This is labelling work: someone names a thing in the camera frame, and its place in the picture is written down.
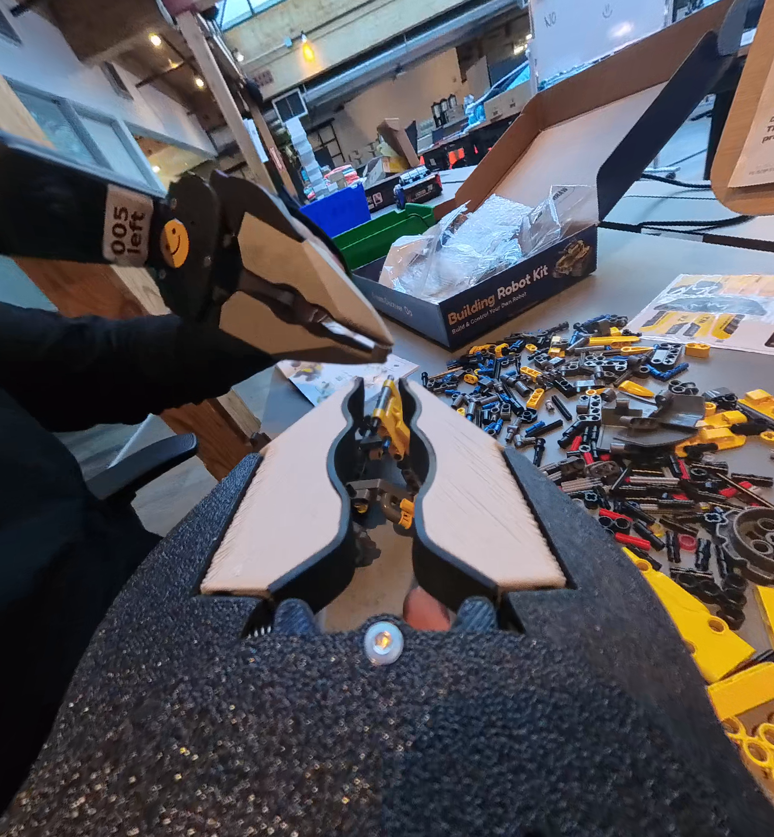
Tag green storage bin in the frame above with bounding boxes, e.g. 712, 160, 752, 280
331, 203, 440, 272

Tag white instruction booklet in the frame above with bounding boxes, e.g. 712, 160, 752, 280
276, 356, 420, 406

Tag dark blue cardboard kit box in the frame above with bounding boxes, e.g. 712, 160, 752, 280
351, 29, 734, 350

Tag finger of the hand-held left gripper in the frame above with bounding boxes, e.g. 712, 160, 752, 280
212, 170, 396, 358
218, 289, 389, 366

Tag cardboard sign with paper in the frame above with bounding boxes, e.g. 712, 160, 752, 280
710, 0, 774, 217

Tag bundle of clear plastic bags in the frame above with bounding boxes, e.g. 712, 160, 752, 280
380, 183, 600, 302

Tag small yellow grey piece assembly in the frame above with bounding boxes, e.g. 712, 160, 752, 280
344, 376, 427, 531

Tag white board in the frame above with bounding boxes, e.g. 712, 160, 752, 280
527, 0, 675, 89

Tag person's left forearm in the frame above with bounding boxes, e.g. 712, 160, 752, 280
0, 294, 276, 432

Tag blue storage bin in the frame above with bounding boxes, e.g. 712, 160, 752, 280
298, 183, 371, 239

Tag dark grey toothed wheel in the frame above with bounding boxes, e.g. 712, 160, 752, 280
714, 507, 774, 592

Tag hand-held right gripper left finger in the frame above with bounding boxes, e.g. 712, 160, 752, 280
199, 376, 367, 601

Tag pile of small building pieces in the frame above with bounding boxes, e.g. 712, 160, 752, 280
419, 314, 774, 635

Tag person's body in dark clothes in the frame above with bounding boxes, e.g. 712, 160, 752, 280
0, 366, 165, 837

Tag yellow grey sticker sheet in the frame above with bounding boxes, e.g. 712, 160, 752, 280
629, 273, 774, 357

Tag grey desk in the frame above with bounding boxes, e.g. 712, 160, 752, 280
256, 150, 774, 837

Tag heap of yellow building beams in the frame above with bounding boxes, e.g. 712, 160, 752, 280
622, 543, 774, 805

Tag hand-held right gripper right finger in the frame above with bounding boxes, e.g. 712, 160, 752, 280
405, 378, 569, 609

